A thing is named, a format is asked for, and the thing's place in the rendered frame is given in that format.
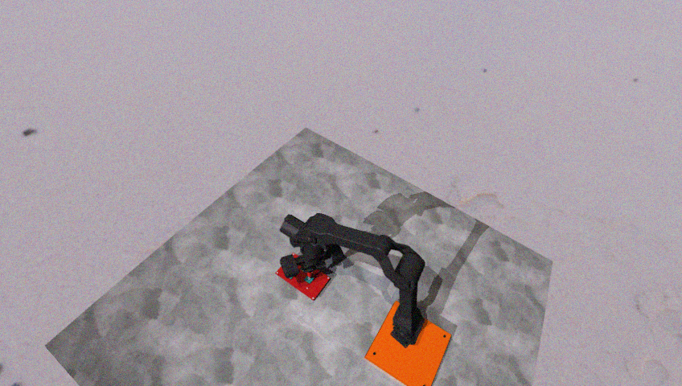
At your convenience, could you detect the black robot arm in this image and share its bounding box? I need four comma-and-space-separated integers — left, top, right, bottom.
279, 213, 425, 348

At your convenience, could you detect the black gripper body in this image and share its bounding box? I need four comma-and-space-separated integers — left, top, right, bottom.
280, 242, 343, 278

